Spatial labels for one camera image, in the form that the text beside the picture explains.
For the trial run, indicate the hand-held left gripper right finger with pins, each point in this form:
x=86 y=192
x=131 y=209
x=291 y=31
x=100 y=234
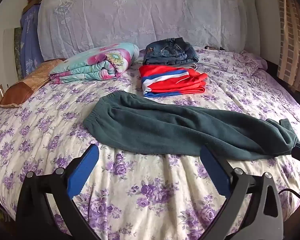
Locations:
x=213 y=172

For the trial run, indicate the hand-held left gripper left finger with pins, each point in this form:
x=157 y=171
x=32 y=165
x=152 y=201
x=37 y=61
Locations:
x=83 y=170

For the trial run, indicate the dark green pants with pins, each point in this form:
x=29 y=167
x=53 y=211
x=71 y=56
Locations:
x=165 y=130

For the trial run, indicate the purple floral bedspread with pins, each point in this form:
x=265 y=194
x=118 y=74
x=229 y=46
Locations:
x=150 y=192

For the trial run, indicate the red white blue folded garment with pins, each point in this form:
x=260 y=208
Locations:
x=175 y=85

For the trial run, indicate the brown pillow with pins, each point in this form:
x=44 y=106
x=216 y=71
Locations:
x=22 y=90

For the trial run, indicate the floral folded quilt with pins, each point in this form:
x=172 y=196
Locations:
x=95 y=65

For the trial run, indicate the beige folded garment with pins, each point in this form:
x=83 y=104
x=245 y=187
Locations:
x=191 y=66

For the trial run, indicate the beige striped curtain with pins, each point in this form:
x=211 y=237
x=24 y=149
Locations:
x=292 y=42

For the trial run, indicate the folded blue jeans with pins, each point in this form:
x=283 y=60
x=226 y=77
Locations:
x=165 y=52

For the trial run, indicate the blue patterned cloth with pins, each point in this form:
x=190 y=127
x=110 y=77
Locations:
x=31 y=42

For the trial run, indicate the white lace headboard cover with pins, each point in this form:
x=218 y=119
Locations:
x=140 y=12

